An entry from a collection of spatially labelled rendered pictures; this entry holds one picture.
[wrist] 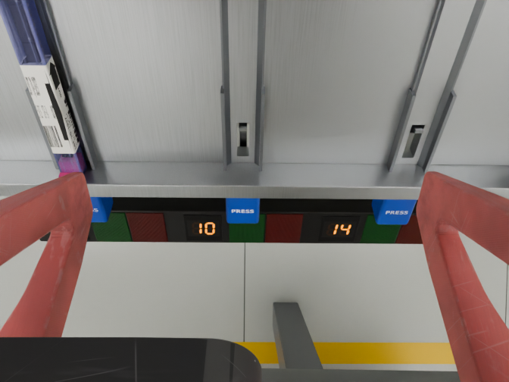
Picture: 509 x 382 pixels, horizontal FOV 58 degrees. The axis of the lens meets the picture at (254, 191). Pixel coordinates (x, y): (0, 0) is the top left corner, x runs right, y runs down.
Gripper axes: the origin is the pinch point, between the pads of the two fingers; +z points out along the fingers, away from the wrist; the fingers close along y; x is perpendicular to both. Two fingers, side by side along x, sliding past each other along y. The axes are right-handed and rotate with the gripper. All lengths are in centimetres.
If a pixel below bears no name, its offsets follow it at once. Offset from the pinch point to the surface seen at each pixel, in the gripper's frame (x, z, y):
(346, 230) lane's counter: 17.0, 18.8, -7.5
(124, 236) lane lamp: 17.5, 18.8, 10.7
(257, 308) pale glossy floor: 75, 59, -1
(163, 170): 9.0, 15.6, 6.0
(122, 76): 2.4, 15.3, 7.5
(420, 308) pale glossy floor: 75, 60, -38
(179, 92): 3.4, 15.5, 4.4
